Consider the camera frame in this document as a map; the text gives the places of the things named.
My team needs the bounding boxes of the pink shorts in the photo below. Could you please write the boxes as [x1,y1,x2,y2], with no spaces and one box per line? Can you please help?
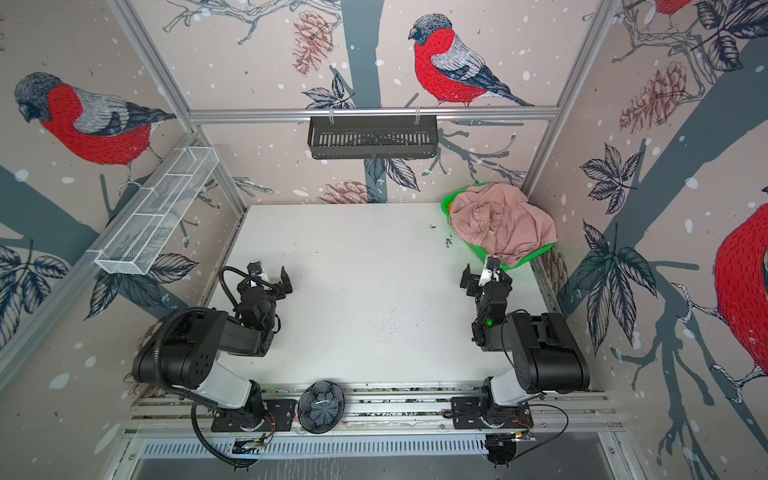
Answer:
[448,182,559,267]

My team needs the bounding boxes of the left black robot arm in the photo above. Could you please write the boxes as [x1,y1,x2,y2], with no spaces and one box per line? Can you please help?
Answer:
[132,261,296,434]

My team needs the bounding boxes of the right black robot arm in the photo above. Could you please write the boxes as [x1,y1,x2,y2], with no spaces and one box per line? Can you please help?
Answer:
[453,258,590,429]

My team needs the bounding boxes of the black round fan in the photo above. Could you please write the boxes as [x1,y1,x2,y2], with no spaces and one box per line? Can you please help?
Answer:
[297,380,346,434]

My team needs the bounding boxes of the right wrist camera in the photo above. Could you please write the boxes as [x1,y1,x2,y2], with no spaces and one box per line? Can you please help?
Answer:
[478,255,502,286]

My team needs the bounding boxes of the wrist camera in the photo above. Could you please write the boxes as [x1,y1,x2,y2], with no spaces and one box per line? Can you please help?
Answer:
[478,255,502,286]
[247,261,268,281]

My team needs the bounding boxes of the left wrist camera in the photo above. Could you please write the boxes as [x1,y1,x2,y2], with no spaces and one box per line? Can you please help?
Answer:
[247,261,268,281]

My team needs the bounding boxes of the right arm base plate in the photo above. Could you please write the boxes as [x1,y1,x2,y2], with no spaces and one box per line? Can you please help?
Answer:
[443,396,533,430]

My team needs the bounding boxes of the white mesh wall shelf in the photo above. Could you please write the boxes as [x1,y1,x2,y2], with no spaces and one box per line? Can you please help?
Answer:
[95,146,219,275]

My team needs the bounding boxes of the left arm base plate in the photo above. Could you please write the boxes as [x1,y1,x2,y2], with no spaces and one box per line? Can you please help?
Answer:
[211,398,297,433]

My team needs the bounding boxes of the black hanging wire basket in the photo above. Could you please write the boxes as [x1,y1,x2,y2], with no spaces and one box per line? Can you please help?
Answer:
[307,116,438,160]

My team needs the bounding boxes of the horizontal aluminium frame bar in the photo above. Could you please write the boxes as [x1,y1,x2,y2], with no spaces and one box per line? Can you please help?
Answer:
[188,106,560,125]

